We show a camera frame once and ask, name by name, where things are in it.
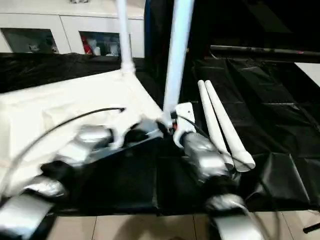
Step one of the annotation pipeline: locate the white plastic table leg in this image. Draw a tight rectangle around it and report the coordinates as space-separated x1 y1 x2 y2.
204 79 256 173
116 0 137 76
161 0 196 128
197 79 235 171

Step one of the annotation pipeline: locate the white plastic table top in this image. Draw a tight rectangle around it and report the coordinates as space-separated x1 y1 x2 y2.
0 69 173 198

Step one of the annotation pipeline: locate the black plastic table mat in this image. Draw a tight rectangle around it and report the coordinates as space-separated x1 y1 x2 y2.
0 51 320 217

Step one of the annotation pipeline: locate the red cabinet item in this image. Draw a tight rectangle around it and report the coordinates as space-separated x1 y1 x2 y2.
83 37 92 55

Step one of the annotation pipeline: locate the long dark metal rod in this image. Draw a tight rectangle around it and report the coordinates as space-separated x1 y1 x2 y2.
210 44 320 64

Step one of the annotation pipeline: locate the large black backdrop sheet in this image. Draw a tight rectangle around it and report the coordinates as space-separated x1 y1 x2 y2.
143 0 320 58

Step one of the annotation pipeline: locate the white glass-door cabinet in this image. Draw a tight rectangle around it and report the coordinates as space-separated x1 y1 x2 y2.
0 0 146 58

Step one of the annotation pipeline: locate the white flat board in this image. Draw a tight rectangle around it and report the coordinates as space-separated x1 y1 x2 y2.
294 62 320 88

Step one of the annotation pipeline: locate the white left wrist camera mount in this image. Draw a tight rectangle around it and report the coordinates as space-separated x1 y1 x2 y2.
104 107 146 151

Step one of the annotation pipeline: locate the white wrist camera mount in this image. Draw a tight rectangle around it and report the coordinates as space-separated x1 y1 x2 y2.
104 107 146 151
172 101 196 148

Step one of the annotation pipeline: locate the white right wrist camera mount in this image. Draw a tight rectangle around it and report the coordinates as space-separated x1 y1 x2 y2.
172 101 196 148

